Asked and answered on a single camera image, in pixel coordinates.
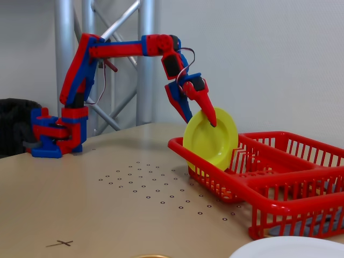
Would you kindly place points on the blue gripper black motor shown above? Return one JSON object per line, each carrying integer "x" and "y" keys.
{"x": 194, "y": 86}

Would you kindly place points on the lime green plastic plate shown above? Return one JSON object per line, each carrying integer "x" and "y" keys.
{"x": 209, "y": 145}

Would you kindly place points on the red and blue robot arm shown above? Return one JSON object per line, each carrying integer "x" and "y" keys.
{"x": 115, "y": 49}

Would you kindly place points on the white plate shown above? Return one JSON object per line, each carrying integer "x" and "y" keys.
{"x": 290, "y": 250}

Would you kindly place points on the silver metal truss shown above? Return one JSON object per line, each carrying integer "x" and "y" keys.
{"x": 146, "y": 16}

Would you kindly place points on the red plastic dish rack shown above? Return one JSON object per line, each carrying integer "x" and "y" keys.
{"x": 282, "y": 200}

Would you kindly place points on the grey plastic utensil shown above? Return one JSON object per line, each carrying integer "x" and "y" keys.
{"x": 282, "y": 229}

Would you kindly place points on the gold plastic cup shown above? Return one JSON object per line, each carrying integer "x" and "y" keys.
{"x": 151, "y": 256}

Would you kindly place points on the black bin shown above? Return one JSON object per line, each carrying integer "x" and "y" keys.
{"x": 13, "y": 121}

